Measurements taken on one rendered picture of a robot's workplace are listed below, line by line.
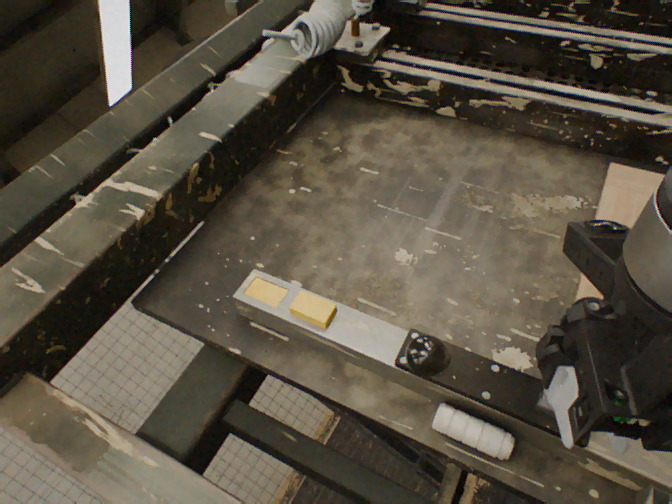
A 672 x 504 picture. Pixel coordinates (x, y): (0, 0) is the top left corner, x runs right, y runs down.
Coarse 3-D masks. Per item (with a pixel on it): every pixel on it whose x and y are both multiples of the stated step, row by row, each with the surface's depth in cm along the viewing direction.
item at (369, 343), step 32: (288, 288) 61; (256, 320) 62; (288, 320) 58; (352, 320) 57; (352, 352) 56; (384, 352) 54; (416, 384) 53; (480, 416) 52; (544, 448) 50; (576, 448) 47; (608, 448) 46; (640, 448) 46; (640, 480) 45
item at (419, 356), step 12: (420, 336) 42; (432, 336) 42; (408, 348) 42; (420, 348) 41; (432, 348) 41; (444, 348) 42; (408, 360) 42; (420, 360) 41; (432, 360) 41; (444, 360) 41; (420, 372) 41; (432, 372) 41
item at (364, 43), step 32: (352, 0) 84; (288, 32) 92; (352, 32) 89; (384, 32) 90; (352, 64) 91; (384, 64) 89; (416, 64) 89; (448, 64) 88; (384, 96) 93; (416, 96) 89; (448, 96) 86; (480, 96) 83; (512, 96) 81; (544, 96) 79; (576, 96) 79; (608, 96) 78; (512, 128) 85; (544, 128) 82; (576, 128) 79; (608, 128) 77; (640, 128) 74; (640, 160) 78
